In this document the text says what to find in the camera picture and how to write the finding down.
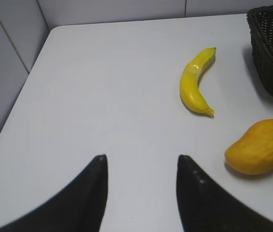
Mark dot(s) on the black woven basket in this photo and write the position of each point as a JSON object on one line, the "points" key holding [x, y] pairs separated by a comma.
{"points": [[260, 21]]}

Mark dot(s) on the yellow banana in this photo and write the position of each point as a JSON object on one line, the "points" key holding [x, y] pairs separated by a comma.
{"points": [[189, 90]]}

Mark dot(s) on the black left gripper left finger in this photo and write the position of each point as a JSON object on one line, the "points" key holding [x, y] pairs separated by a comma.
{"points": [[79, 207]]}

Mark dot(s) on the yellow mango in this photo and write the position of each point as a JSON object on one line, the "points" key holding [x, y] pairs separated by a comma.
{"points": [[252, 154]]}

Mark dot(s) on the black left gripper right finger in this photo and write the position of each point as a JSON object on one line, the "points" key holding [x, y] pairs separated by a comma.
{"points": [[204, 206]]}

